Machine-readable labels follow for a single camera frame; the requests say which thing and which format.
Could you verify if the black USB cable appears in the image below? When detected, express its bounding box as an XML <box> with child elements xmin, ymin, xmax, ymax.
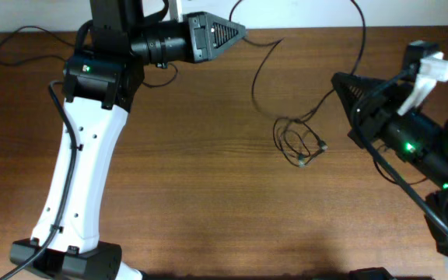
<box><xmin>272</xmin><ymin>116</ymin><xmax>329</xmax><ymax>168</ymax></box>

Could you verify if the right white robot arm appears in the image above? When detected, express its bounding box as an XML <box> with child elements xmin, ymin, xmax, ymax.
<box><xmin>331</xmin><ymin>72</ymin><xmax>448</xmax><ymax>272</ymax></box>

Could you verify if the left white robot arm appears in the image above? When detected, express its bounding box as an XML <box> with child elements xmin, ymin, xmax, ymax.
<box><xmin>9</xmin><ymin>0</ymin><xmax>246</xmax><ymax>279</ymax></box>

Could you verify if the thin black micro-USB cable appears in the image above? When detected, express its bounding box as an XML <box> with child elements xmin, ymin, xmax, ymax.
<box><xmin>0</xmin><ymin>26</ymin><xmax>77</xmax><ymax>67</ymax></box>

